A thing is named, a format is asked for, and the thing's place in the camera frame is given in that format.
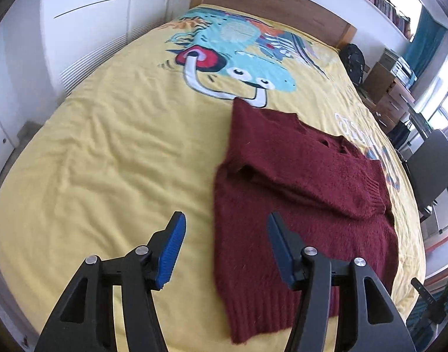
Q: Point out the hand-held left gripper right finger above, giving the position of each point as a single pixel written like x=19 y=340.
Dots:
x=282 y=253

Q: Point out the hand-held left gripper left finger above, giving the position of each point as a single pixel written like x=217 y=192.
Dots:
x=170 y=253

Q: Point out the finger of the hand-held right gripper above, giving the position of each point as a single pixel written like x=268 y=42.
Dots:
x=427 y=297

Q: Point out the maroon knitted sweater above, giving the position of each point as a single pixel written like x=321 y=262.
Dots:
x=301 y=176

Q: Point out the bed with yellow cartoon cover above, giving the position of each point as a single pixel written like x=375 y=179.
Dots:
x=117 y=154

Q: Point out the grey office chair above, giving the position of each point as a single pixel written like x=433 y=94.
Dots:
x=433 y=165

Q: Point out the black paper bag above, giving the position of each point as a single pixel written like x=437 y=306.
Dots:
x=399 y=135

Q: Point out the low wooden nightstand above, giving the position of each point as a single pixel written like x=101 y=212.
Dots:
x=374 y=115

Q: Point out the dark desk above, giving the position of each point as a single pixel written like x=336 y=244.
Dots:
x=420 y=119

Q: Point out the wooden drawer cabinet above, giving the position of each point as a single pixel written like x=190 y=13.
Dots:
x=392 y=97

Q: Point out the black backpack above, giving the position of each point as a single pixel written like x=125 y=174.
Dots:
x=352 y=62

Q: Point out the white door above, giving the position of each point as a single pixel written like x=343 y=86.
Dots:
x=0 y=128

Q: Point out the white printer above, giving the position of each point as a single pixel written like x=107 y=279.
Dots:
x=402 y=68

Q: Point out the white wardrobe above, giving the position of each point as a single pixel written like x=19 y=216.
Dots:
x=81 y=33

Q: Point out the wooden headboard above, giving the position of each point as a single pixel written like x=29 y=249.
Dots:
x=275 y=3

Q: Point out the teal curtain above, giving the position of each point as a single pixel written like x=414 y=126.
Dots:
x=426 y=40

